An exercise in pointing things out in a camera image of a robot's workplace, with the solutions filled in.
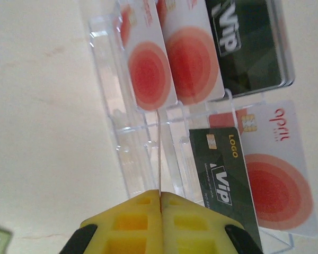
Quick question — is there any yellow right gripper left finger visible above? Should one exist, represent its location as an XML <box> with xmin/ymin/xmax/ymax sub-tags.
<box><xmin>59</xmin><ymin>189</ymin><xmax>164</xmax><ymax>254</ymax></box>

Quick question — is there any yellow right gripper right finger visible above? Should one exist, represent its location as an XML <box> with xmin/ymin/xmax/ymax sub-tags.
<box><xmin>161</xmin><ymin>190</ymin><xmax>263</xmax><ymax>254</ymax></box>

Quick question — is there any clear acrylic card stand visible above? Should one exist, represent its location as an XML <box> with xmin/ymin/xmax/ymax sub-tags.
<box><xmin>87</xmin><ymin>0</ymin><xmax>318</xmax><ymax>251</ymax></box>

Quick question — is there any red white april card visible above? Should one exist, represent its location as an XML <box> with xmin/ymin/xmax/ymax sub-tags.
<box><xmin>208</xmin><ymin>99</ymin><xmax>318</xmax><ymax>238</ymax></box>
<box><xmin>155</xmin><ymin>0</ymin><xmax>226</xmax><ymax>106</ymax></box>
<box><xmin>118</xmin><ymin>0</ymin><xmax>179</xmax><ymax>112</ymax></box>

